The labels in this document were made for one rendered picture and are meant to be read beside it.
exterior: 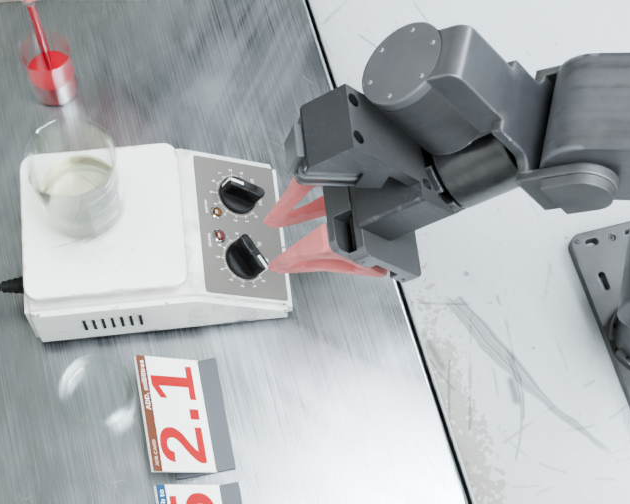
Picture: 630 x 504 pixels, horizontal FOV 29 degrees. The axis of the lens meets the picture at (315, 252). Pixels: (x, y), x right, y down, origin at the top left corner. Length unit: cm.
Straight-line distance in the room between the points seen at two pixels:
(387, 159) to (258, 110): 35
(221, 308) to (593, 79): 35
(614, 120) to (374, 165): 14
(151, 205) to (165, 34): 23
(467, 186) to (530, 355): 26
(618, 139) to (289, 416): 38
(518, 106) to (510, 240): 31
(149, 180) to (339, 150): 26
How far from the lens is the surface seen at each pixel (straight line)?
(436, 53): 71
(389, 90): 72
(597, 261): 104
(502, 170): 76
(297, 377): 98
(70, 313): 93
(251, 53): 111
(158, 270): 92
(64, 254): 93
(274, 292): 96
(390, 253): 81
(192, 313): 95
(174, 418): 94
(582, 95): 73
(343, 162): 73
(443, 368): 99
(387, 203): 78
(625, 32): 116
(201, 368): 97
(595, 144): 71
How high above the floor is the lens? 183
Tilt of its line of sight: 66 degrees down
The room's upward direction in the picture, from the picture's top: 5 degrees clockwise
